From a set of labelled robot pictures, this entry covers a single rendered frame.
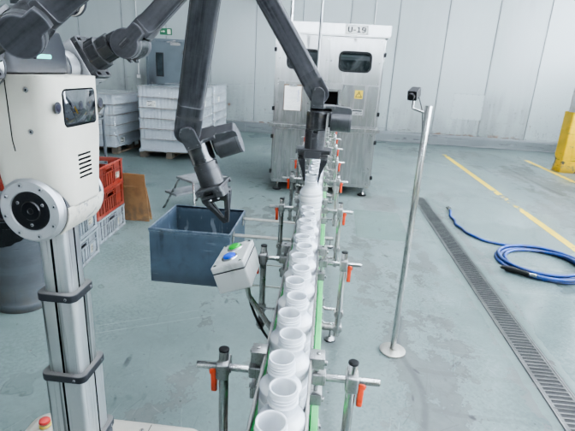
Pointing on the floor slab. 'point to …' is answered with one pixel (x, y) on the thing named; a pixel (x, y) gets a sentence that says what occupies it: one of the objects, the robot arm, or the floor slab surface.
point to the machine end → (365, 93)
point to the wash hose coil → (526, 250)
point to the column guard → (566, 146)
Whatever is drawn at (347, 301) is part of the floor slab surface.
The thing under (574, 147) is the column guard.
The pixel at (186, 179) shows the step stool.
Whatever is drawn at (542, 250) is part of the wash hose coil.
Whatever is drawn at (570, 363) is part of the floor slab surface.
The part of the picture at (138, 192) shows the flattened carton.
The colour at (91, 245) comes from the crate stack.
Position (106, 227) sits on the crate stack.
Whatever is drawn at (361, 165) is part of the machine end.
